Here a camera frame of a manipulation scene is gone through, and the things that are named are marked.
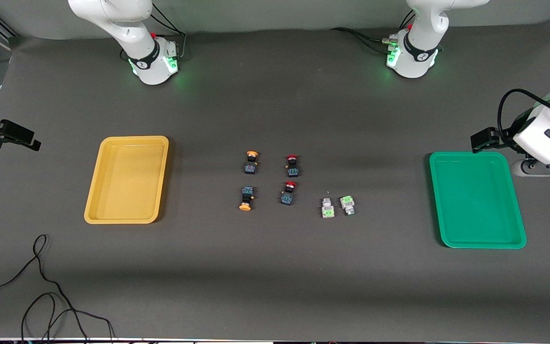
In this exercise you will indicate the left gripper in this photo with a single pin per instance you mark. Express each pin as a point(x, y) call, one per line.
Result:
point(515, 129)

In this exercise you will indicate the green push button white body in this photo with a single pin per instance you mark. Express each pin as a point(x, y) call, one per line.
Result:
point(348, 205)
point(327, 208)

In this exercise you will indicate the yellow push button blue base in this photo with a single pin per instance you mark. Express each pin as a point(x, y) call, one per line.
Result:
point(251, 163)
point(247, 198)

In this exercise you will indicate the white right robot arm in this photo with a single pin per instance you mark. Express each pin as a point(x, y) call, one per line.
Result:
point(136, 28)

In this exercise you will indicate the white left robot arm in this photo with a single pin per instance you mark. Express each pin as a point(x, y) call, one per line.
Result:
point(420, 38)

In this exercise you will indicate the green plastic tray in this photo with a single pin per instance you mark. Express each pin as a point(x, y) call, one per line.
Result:
point(475, 200)

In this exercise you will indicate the yellow plastic tray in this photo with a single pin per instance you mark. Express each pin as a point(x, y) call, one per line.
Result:
point(127, 179)

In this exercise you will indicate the red push button blue base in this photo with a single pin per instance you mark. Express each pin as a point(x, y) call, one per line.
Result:
point(292, 166)
point(288, 193)

